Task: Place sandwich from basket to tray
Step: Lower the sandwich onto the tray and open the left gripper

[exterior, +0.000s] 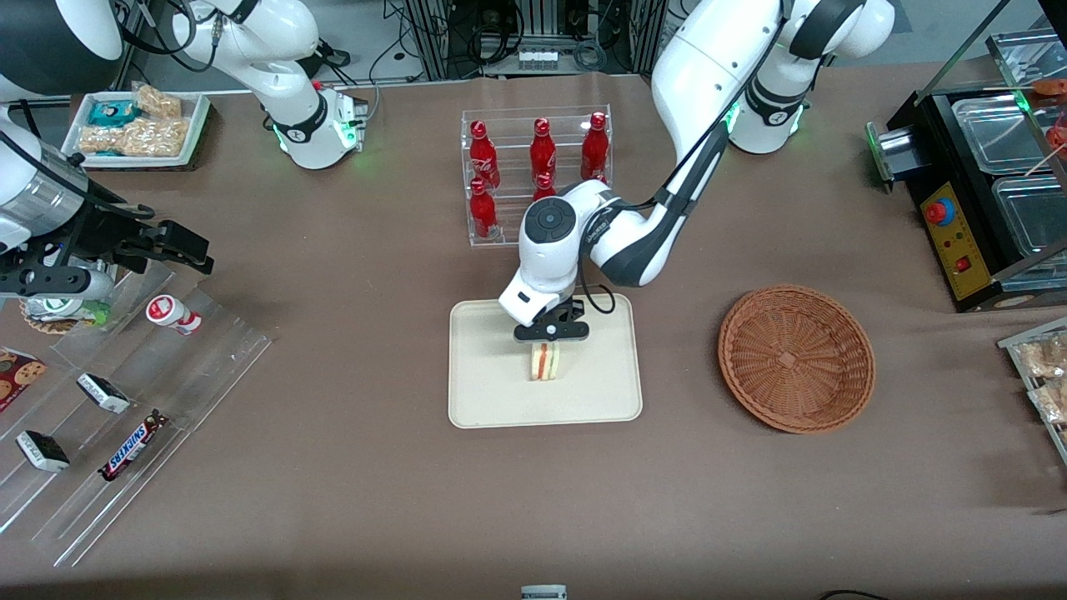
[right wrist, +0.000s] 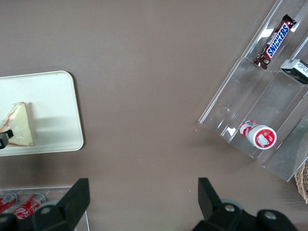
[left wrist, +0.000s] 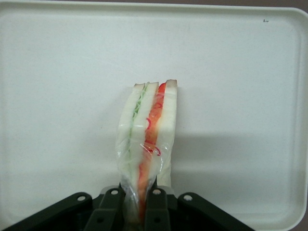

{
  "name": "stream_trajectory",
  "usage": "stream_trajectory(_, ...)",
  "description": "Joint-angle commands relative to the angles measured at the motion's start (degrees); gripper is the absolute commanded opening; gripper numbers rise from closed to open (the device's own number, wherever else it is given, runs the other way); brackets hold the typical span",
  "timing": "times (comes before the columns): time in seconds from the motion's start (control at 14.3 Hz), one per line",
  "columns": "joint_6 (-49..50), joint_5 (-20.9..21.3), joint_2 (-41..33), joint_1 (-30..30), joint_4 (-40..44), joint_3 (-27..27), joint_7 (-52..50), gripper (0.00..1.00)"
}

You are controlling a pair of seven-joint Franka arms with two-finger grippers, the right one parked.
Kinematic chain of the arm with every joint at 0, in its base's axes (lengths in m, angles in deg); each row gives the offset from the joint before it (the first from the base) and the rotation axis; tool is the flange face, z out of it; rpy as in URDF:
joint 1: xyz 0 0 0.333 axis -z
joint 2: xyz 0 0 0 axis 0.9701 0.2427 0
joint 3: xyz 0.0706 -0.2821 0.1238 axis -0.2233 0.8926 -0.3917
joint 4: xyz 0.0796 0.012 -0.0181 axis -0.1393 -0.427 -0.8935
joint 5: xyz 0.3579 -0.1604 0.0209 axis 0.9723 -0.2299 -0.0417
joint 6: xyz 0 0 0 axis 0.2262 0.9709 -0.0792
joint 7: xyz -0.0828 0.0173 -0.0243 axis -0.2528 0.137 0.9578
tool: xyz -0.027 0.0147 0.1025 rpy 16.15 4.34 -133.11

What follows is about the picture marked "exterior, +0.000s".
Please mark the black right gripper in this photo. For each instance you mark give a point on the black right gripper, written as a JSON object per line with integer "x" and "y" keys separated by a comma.
{"x": 98, "y": 230}

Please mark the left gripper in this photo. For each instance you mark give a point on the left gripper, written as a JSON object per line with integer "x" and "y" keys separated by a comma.
{"x": 577, "y": 307}

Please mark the triangular sandwich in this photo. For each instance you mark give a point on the triangular sandwich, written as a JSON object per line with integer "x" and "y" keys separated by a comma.
{"x": 546, "y": 365}

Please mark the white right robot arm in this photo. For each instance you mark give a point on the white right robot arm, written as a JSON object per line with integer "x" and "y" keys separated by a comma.
{"x": 283, "y": 33}

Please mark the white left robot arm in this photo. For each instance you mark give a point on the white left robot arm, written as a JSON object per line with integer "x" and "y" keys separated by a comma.
{"x": 708, "y": 67}

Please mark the cream rectangular tray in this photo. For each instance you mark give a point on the cream rectangular tray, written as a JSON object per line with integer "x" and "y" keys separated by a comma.
{"x": 500, "y": 392}

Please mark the white snack tray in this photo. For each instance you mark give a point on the white snack tray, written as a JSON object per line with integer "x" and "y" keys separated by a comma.
{"x": 196, "y": 125}

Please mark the round brown wicker basket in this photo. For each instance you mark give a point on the round brown wicker basket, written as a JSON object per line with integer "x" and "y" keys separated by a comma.
{"x": 796, "y": 358}

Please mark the white yogurt bottle red cap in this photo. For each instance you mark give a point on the white yogurt bottle red cap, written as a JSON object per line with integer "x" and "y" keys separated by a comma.
{"x": 171, "y": 314}

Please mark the clear bag nut brittle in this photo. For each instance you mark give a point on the clear bag nut brittle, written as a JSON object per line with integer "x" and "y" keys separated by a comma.
{"x": 158, "y": 137}
{"x": 100, "y": 140}
{"x": 158, "y": 102}

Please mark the clear acrylic tiered display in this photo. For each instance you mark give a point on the clear acrylic tiered display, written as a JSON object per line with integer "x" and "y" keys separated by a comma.
{"x": 192, "y": 375}

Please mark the red cola bottle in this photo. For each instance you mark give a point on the red cola bottle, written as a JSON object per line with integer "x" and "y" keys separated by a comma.
{"x": 482, "y": 158}
{"x": 482, "y": 212}
{"x": 543, "y": 154}
{"x": 593, "y": 150}
{"x": 543, "y": 187}

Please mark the green white packaged cup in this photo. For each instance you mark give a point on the green white packaged cup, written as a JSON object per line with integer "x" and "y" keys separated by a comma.
{"x": 62, "y": 308}

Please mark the teal snack packet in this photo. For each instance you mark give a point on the teal snack packet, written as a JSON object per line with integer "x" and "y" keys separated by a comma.
{"x": 112, "y": 112}

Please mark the small wicker coaster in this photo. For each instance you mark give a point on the small wicker coaster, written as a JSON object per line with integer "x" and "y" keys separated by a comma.
{"x": 46, "y": 327}

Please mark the black white candy box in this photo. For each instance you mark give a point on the black white candy box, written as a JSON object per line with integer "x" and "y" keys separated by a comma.
{"x": 42, "y": 451}
{"x": 104, "y": 393}

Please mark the clear acrylic bottle rack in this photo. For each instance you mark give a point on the clear acrylic bottle rack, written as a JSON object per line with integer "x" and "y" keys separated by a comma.
{"x": 513, "y": 133}

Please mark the brown snickers bar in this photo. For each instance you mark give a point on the brown snickers bar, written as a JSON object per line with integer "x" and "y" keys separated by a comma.
{"x": 133, "y": 446}

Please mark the red cookie package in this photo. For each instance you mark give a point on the red cookie package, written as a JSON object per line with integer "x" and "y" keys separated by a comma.
{"x": 18, "y": 375}

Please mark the white power strip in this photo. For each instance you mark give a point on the white power strip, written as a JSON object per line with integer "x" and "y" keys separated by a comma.
{"x": 538, "y": 59}

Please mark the grey white device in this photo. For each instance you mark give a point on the grey white device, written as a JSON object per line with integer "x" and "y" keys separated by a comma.
{"x": 543, "y": 592}

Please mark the black food warmer machine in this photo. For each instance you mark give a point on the black food warmer machine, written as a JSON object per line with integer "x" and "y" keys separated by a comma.
{"x": 959, "y": 242}

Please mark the grey metal snack rack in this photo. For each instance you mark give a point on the grey metal snack rack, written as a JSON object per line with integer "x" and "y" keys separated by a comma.
{"x": 1013, "y": 350}

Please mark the steel food pan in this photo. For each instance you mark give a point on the steel food pan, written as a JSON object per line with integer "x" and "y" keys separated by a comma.
{"x": 996, "y": 133}
{"x": 1034, "y": 217}

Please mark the clear bag fried snack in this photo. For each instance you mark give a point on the clear bag fried snack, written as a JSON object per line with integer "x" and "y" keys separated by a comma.
{"x": 1046, "y": 357}
{"x": 1052, "y": 400}

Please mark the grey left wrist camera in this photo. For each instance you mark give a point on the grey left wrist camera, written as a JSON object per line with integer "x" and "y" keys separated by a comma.
{"x": 550, "y": 332}

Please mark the aluminium frame rack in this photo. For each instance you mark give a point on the aluminium frame rack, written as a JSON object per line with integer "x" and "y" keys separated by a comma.
{"x": 433, "y": 37}

